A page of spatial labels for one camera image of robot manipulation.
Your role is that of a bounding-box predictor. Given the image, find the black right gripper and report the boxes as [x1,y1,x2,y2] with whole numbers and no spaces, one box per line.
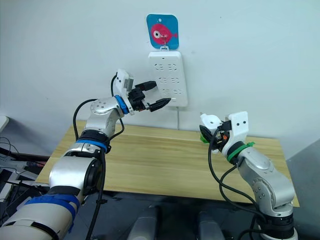
[199,120,232,154]

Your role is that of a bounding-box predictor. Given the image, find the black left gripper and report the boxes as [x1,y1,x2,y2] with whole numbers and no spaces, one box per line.
[127,80,173,113]

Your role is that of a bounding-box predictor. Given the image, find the green repellent liquid bottle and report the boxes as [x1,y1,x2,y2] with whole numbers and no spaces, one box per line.
[199,132,212,145]

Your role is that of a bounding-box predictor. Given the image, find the white mosquito repellent heater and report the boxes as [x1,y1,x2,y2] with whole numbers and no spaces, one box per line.
[199,112,224,134]

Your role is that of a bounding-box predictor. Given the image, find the dark grey rounded shape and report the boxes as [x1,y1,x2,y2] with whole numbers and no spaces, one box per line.
[129,207,161,240]
[197,209,223,240]

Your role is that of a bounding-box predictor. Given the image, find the white flat board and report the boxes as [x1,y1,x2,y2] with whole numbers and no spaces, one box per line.
[0,115,10,133]

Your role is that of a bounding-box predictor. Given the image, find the white wall power strip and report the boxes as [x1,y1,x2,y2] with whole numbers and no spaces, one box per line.
[147,50,189,108]

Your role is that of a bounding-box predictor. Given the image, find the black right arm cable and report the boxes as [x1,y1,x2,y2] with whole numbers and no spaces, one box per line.
[208,129,270,240]

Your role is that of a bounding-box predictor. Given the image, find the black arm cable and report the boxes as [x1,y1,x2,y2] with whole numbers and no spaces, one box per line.
[208,129,270,240]
[72,73,126,240]

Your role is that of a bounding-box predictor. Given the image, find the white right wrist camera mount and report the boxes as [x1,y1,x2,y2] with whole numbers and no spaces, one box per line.
[221,111,250,157]

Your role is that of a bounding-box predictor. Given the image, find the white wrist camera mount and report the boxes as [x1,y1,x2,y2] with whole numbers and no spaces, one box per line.
[221,111,250,157]
[114,68,136,97]

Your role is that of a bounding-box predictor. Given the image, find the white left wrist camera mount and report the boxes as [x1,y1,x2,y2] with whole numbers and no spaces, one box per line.
[114,68,136,97]

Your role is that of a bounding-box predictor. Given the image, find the blue fish wall hook plate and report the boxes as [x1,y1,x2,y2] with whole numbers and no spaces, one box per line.
[146,13,180,50]

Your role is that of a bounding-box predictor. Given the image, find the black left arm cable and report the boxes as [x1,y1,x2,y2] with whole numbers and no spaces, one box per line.
[72,73,126,240]

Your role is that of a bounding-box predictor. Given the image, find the black equipment with cables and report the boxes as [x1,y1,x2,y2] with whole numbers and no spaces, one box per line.
[0,136,51,223]

